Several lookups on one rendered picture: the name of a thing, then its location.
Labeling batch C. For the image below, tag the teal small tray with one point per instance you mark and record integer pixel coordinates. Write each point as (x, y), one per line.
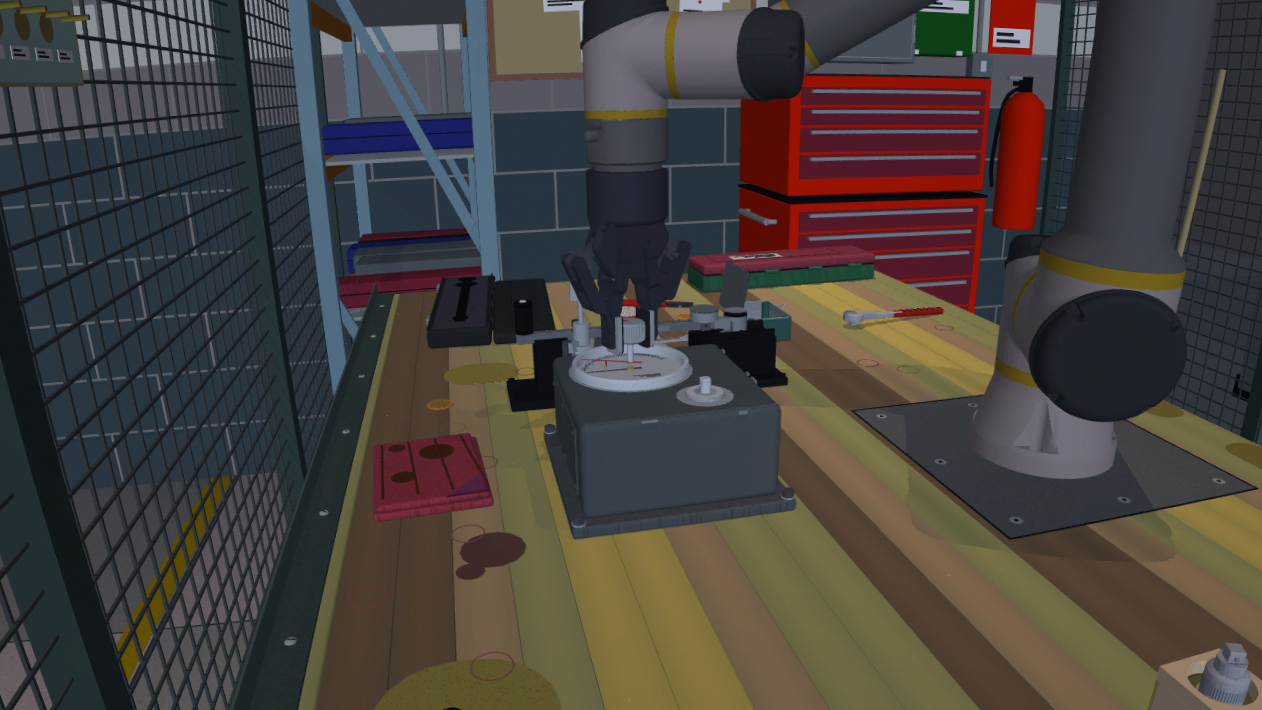
(777, 318)

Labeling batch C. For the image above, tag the blue flat case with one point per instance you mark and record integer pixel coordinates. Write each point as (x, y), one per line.
(394, 136)

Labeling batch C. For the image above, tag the black wrench cradle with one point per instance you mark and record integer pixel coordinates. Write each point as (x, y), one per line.
(759, 355)

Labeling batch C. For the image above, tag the cork notice board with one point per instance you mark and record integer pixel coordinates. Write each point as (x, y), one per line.
(522, 39)

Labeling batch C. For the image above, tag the green wall sign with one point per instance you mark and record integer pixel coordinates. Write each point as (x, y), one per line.
(944, 30)

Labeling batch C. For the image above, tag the grey tool board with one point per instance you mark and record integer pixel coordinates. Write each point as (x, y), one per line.
(39, 54)

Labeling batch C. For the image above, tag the white round tester dial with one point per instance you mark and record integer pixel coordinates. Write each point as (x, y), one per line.
(592, 373)

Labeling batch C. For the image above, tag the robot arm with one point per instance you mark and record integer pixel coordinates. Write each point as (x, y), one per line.
(1114, 197)

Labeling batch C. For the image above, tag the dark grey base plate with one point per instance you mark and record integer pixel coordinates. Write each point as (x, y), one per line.
(917, 444)

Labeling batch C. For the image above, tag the grey flat case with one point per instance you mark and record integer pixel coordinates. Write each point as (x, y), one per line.
(414, 258)

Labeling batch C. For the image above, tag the red fire extinguisher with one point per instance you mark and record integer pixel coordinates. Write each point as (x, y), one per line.
(1018, 158)

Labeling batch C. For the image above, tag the grey torque tester body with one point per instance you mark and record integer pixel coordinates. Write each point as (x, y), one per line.
(661, 454)

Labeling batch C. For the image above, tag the red roller cabinet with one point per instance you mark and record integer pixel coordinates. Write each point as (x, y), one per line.
(868, 232)

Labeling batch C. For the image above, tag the grey knurled socket adapter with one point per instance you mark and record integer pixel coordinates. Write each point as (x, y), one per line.
(1226, 670)

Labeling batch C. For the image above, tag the red and green long case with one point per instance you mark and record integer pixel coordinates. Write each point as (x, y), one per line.
(789, 264)

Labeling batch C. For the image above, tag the pale wooden block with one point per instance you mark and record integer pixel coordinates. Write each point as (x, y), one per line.
(1178, 690)

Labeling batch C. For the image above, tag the grey upright bar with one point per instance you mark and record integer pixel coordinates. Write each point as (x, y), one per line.
(582, 330)

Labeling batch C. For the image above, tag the red wall sign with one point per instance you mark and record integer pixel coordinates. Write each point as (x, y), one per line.
(1012, 25)

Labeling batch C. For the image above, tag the dark green bench rail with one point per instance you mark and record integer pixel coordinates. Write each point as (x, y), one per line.
(325, 513)

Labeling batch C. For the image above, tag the grey wall panel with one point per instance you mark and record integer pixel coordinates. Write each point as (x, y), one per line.
(887, 44)

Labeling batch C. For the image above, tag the red slotted block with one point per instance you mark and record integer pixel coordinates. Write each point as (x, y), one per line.
(429, 478)

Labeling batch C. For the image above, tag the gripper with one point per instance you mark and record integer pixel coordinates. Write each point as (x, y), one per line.
(629, 217)

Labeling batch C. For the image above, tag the black case lid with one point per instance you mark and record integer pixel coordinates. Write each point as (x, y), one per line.
(522, 311)

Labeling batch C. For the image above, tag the black foam tool case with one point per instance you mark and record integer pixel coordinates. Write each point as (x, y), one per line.
(460, 311)

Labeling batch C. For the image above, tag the grey drag pointer knob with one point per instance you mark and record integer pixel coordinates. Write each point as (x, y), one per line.
(633, 335)

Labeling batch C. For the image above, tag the grey keeper flap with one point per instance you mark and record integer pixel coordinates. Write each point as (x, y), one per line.
(736, 286)

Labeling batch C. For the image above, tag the blue steel shelf rack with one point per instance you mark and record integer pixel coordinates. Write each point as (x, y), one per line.
(308, 148)

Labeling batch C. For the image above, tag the grey tester drive boss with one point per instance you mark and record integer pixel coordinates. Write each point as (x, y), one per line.
(704, 392)

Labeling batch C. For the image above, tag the wooden pole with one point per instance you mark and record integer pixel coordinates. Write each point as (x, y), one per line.
(1203, 163)

